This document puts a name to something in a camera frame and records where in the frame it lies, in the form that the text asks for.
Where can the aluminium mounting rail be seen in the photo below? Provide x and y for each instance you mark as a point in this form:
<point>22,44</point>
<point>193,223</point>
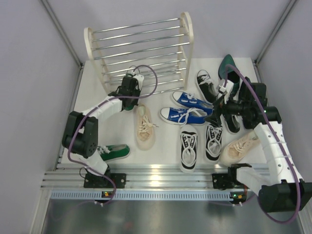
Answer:
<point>138,177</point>

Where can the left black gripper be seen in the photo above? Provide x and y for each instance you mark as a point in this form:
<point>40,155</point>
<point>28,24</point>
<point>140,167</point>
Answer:
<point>137,90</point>

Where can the beige lace sneaker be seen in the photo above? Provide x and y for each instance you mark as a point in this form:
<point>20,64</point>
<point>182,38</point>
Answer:
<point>235,151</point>
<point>145,133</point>

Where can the white metal shoe rack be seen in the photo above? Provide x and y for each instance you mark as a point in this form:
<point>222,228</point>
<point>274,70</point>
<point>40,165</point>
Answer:
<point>159,50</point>

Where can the black sneaker upper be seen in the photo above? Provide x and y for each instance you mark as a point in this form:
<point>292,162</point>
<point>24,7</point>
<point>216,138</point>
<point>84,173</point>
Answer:
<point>206,86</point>

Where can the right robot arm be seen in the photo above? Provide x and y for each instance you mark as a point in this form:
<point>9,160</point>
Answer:
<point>285,190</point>

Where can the teal heel shoe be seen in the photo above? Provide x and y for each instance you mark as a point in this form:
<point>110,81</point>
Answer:
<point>231,74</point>
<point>249,106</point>

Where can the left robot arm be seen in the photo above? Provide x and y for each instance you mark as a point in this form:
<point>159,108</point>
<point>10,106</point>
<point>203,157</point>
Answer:
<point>80,137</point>

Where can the perforated cable tray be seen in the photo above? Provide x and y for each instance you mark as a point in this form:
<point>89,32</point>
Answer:
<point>144,195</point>

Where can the black white sneaker right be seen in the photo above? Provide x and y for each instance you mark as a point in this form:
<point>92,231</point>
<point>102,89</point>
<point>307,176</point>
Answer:
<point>213,144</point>

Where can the teal heel shoe upper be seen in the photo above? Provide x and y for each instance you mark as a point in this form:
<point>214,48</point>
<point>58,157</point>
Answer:
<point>231,74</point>

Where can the black white sneaker left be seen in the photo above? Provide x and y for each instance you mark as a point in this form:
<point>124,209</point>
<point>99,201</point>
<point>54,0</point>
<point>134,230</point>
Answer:
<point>188,148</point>

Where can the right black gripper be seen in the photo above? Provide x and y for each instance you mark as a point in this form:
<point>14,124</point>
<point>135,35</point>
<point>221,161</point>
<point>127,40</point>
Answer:
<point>221,105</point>

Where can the blue sneaker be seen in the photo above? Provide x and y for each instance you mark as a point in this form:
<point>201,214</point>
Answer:
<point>190,101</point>
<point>183,116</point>

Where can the black sneaker lower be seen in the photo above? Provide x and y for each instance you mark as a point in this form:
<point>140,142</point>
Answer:
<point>232,123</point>

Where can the black white sneaker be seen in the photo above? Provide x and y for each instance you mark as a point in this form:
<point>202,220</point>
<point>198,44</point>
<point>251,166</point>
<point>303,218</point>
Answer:
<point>213,144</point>
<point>188,148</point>

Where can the teal heel shoe lower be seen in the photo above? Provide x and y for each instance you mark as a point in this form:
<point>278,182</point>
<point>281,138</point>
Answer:
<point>249,106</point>

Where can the green sneaker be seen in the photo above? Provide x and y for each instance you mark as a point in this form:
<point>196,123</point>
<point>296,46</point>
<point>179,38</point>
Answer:
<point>113,152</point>
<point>130,107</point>

